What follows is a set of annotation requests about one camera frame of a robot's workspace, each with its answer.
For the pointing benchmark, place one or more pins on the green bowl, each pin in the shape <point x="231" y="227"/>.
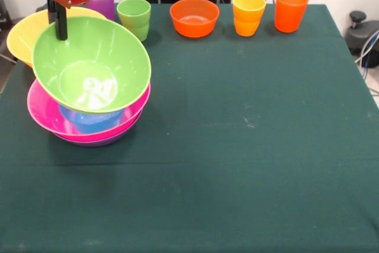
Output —
<point x="118" y="57"/>

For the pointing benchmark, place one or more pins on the large pink bowl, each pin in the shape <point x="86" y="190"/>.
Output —
<point x="41" y="110"/>

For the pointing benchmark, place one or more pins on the blue bowl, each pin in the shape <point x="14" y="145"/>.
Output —
<point x="89" y="124"/>

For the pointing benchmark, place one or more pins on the large yellow bowl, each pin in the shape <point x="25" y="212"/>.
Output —
<point x="20" y="39"/>

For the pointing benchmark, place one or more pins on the purple cup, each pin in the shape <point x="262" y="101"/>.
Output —
<point x="103" y="1"/>

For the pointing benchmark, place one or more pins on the dark grey equipment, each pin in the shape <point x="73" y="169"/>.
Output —
<point x="3" y="16"/>

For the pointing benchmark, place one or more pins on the green cup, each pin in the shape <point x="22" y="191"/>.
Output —
<point x="134" y="13"/>

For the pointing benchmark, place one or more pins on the purple bowl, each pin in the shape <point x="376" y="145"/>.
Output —
<point x="97" y="143"/>

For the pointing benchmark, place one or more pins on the orange bowl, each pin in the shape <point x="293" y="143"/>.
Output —
<point x="192" y="28"/>

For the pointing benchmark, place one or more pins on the yellow-orange cup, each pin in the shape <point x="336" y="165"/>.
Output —
<point x="247" y="22"/>

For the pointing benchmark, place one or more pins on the dark green tablecloth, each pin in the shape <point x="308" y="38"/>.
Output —
<point x="237" y="161"/>

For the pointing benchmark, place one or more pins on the orange cup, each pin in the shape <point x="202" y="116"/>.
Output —
<point x="290" y="13"/>

